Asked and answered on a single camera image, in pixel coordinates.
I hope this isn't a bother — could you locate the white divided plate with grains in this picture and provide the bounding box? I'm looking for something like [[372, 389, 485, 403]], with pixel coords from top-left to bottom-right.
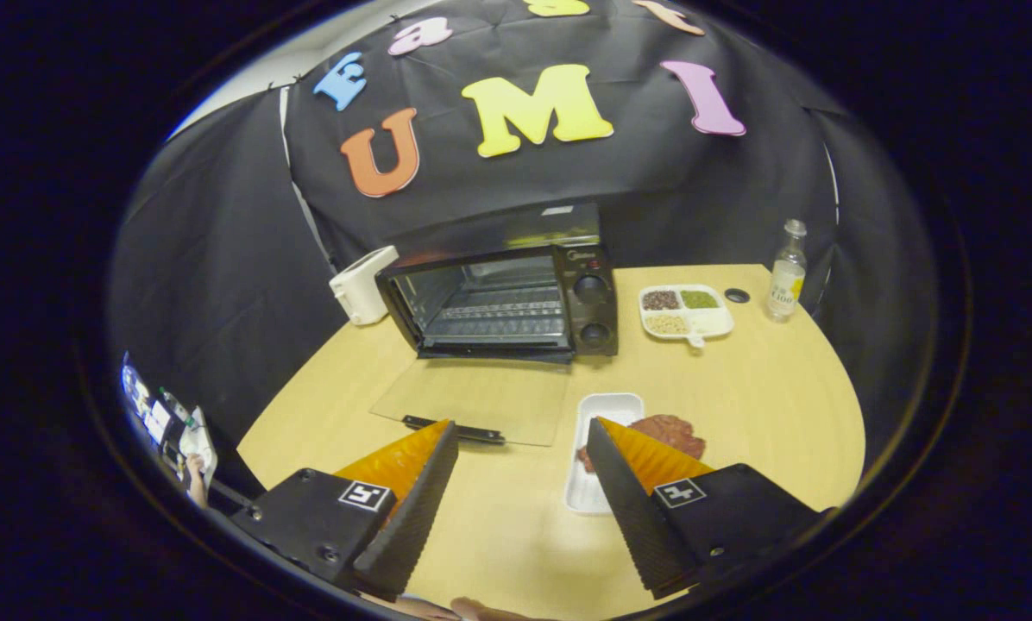
[[639, 284, 735, 348]]

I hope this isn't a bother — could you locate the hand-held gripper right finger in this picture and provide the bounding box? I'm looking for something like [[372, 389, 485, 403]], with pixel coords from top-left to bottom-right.
[[586, 417, 829, 599]]

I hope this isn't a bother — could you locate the white bread toaster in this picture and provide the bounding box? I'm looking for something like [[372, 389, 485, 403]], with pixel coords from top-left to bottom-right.
[[329, 246, 400, 326]]

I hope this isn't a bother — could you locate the clear glass bottle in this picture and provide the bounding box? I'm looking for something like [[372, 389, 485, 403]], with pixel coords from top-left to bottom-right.
[[766, 219, 809, 322]]

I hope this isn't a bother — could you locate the white clutter with cables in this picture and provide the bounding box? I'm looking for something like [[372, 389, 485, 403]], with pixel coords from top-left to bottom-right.
[[122, 354, 219, 510]]

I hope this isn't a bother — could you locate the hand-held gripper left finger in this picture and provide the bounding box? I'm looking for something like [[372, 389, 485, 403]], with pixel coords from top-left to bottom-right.
[[230, 420, 461, 602]]

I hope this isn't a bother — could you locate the black toaster oven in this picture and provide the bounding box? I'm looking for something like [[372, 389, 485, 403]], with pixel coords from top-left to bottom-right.
[[371, 203, 620, 449]]

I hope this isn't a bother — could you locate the white rectangular plate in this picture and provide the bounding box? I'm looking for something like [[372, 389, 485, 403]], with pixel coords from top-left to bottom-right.
[[564, 392, 646, 516]]

